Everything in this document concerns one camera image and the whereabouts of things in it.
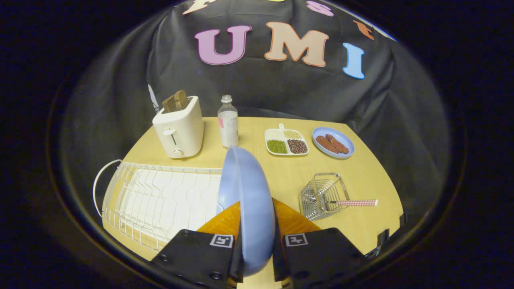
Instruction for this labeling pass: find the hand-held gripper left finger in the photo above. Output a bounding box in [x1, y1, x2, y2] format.
[151, 201, 244, 289]

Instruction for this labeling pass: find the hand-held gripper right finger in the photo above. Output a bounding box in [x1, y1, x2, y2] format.
[272, 197, 367, 284]

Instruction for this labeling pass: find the metal wire basket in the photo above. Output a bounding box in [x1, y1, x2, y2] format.
[299, 173, 350, 221]

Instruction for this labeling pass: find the spoon with red checkered handle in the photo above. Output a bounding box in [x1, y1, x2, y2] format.
[302, 194, 378, 207]

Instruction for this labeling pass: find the white wire dish rack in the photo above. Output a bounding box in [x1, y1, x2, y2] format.
[93, 159, 224, 252]

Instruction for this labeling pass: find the small blue plate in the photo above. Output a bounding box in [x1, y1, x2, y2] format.
[312, 126, 355, 159]

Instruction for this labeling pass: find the white divided dish with beans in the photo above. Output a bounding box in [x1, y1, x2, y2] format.
[264, 123, 310, 157]

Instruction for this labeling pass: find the brown sausage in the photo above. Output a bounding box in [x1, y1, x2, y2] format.
[325, 134, 350, 155]
[316, 135, 340, 154]

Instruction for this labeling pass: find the white toaster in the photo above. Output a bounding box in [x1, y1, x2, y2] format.
[152, 96, 204, 159]

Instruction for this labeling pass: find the clear plastic bottle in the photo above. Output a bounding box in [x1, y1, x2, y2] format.
[217, 94, 239, 148]

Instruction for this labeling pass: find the brown toast slice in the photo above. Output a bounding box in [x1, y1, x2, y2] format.
[162, 90, 189, 113]

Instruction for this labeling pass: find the black backdrop cloth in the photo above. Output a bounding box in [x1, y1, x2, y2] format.
[60, 0, 450, 225]

